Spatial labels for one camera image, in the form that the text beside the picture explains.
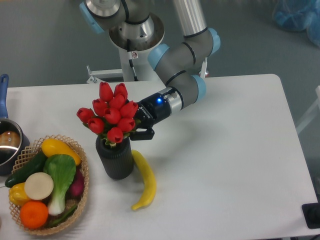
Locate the black device at edge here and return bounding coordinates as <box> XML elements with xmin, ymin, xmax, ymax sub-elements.
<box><xmin>301</xmin><ymin>202</ymin><xmax>320</xmax><ymax>229</ymax></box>

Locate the white round radish slice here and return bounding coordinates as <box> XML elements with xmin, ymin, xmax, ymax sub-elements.
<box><xmin>24</xmin><ymin>172</ymin><xmax>54</xmax><ymax>201</ymax></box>

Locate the woven wicker basket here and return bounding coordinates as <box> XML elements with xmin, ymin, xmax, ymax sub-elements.
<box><xmin>9</xmin><ymin>135</ymin><xmax>89</xmax><ymax>236</ymax></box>

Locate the purple red onion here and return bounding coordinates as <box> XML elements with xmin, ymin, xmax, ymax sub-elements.
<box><xmin>69</xmin><ymin>168</ymin><xmax>85</xmax><ymax>198</ymax></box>

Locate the dark green chili pepper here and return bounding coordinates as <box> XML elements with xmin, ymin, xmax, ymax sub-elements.
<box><xmin>46</xmin><ymin>205</ymin><xmax>78</xmax><ymax>228</ymax></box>

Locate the yellow squash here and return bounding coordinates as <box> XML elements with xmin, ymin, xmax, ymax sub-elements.
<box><xmin>41</xmin><ymin>138</ymin><xmax>82</xmax><ymax>166</ymax></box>

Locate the yellow bell pepper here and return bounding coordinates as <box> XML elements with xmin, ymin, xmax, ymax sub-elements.
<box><xmin>9</xmin><ymin>182</ymin><xmax>31</xmax><ymax>207</ymax></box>

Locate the blue plastic bag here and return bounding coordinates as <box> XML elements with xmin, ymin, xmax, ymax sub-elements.
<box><xmin>272</xmin><ymin>0</ymin><xmax>320</xmax><ymax>47</ymax></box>

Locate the white frame at right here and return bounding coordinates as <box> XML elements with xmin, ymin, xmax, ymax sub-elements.
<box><xmin>295</xmin><ymin>85</ymin><xmax>320</xmax><ymax>135</ymax></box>

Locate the orange fruit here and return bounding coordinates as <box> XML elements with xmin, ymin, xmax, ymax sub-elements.
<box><xmin>19</xmin><ymin>201</ymin><xmax>49</xmax><ymax>229</ymax></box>

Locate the yellow banana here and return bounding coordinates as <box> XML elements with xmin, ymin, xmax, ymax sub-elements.
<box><xmin>131</xmin><ymin>150</ymin><xmax>157</xmax><ymax>211</ymax></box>

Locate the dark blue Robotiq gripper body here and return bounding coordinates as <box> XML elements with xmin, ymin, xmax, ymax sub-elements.
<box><xmin>134</xmin><ymin>92</ymin><xmax>172</xmax><ymax>129</ymax></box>

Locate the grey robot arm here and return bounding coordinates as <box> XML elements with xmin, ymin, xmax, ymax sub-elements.
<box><xmin>79</xmin><ymin>0</ymin><xmax>221</xmax><ymax>144</ymax></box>

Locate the red tulip bouquet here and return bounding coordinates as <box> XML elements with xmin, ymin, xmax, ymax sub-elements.
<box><xmin>76</xmin><ymin>82</ymin><xmax>140</xmax><ymax>148</ymax></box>

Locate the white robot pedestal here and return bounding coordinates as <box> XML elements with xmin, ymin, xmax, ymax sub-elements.
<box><xmin>86</xmin><ymin>14</ymin><xmax>210</xmax><ymax>85</ymax></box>

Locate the green cucumber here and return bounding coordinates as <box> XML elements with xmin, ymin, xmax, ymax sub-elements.
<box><xmin>4</xmin><ymin>150</ymin><xmax>48</xmax><ymax>188</ymax></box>

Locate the blue handled saucepan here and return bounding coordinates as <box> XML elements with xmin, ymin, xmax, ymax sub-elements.
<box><xmin>0</xmin><ymin>74</ymin><xmax>30</xmax><ymax>176</ymax></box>

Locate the green bok choy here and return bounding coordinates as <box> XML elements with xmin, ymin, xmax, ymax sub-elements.
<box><xmin>43</xmin><ymin>154</ymin><xmax>76</xmax><ymax>216</ymax></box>

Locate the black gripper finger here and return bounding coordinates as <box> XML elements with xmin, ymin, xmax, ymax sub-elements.
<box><xmin>129</xmin><ymin>127</ymin><xmax>155</xmax><ymax>141</ymax></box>

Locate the dark grey ribbed vase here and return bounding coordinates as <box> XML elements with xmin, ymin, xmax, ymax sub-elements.
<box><xmin>95</xmin><ymin>137</ymin><xmax>134</xmax><ymax>180</ymax></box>

